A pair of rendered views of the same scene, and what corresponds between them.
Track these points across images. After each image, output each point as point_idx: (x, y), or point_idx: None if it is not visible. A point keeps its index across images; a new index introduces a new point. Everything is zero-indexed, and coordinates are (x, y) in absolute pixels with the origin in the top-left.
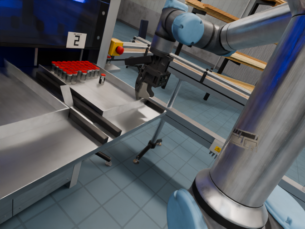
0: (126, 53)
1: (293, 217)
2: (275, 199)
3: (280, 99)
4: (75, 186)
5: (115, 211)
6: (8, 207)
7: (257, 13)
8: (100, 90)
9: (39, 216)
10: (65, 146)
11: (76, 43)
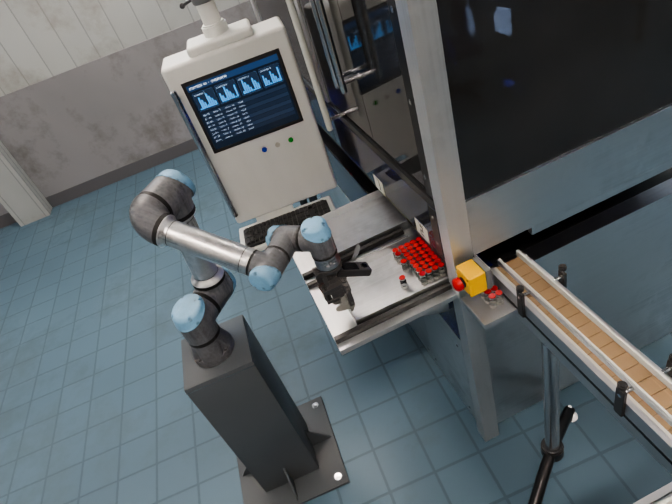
0: (555, 336)
1: (180, 301)
2: (189, 299)
3: None
4: (480, 439)
5: (420, 491)
6: (428, 343)
7: (223, 237)
8: (387, 285)
9: (441, 393)
10: (308, 260)
11: (422, 233)
